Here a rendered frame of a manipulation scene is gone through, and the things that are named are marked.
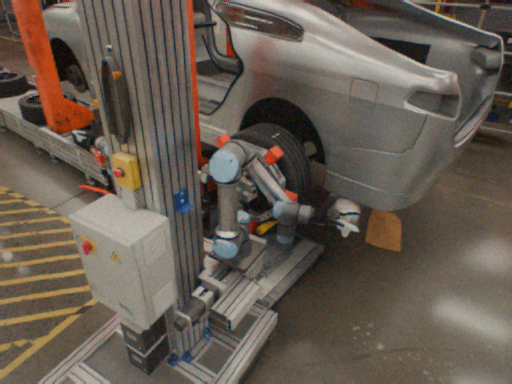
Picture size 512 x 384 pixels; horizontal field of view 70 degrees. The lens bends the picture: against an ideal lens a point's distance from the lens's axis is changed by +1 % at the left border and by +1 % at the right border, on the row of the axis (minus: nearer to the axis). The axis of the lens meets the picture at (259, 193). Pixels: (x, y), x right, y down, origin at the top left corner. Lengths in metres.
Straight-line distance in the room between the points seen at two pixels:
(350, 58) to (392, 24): 1.79
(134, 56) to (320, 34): 1.39
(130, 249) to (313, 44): 1.63
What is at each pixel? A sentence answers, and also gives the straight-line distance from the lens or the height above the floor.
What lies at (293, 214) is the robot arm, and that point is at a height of 1.23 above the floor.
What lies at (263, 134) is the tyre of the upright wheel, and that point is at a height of 1.18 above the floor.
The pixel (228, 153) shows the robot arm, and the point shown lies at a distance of 1.45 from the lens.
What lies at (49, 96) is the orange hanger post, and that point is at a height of 0.92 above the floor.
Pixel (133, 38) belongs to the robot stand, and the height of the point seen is 1.89.
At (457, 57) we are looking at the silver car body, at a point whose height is 1.42.
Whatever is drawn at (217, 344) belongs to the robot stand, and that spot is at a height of 0.21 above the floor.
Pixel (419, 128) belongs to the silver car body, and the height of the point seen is 1.34.
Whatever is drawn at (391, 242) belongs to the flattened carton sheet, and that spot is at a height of 0.01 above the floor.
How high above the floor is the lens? 2.10
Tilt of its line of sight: 33 degrees down
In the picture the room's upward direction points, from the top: 2 degrees clockwise
